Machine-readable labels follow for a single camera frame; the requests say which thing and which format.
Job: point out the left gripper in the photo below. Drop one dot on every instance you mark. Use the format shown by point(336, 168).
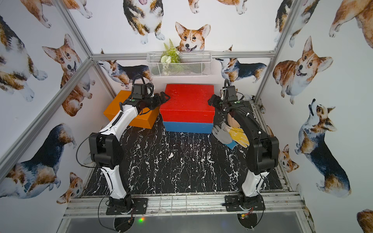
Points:
point(159, 99)

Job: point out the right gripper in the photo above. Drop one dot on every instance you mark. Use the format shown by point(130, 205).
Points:
point(215, 103)

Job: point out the orange shoebox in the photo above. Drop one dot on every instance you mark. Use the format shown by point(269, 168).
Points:
point(146, 120)

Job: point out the red shoebox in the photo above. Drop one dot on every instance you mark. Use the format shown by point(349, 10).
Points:
point(188, 103)

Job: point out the blue shoebox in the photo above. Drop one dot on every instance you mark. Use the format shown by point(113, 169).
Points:
point(188, 127)

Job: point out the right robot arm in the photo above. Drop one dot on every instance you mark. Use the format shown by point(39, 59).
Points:
point(263, 149)

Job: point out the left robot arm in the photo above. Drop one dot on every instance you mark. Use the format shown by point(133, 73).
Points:
point(105, 149)

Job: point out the beige flower pot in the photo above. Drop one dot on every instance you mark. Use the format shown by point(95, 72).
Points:
point(232, 122)

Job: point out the grey work glove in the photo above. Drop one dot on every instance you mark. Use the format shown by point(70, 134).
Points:
point(221, 135)

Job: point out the yellow work glove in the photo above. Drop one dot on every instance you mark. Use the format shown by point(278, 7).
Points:
point(237, 134)

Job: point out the green fern plant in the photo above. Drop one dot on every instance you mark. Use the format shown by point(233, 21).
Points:
point(170, 54)

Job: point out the blue sponge under gloves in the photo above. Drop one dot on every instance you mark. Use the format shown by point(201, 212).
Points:
point(232, 145)

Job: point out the white wire mesh basket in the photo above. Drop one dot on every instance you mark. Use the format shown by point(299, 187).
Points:
point(188, 64)

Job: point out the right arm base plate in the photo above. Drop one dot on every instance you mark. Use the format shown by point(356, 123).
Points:
point(235, 203)

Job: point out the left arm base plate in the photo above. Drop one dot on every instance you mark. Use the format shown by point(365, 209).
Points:
point(137, 206)

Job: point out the aluminium front rail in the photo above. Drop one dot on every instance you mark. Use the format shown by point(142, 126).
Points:
point(186, 205)

